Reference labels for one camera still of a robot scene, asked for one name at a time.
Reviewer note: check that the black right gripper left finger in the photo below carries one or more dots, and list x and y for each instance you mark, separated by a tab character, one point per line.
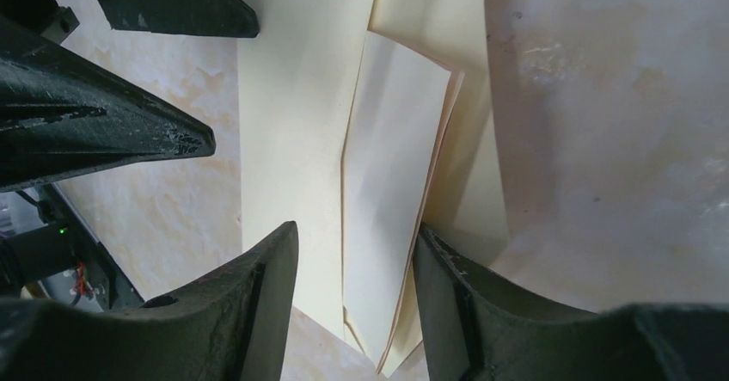
229	324

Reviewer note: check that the cream yellow envelope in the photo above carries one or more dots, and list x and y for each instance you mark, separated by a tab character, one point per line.
296	82

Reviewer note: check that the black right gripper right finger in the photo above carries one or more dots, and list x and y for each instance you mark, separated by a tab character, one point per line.
477	325

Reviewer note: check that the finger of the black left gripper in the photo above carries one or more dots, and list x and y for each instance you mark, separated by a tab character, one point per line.
63	116
210	18

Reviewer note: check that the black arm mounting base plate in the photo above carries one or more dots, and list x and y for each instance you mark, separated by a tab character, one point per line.
96	283

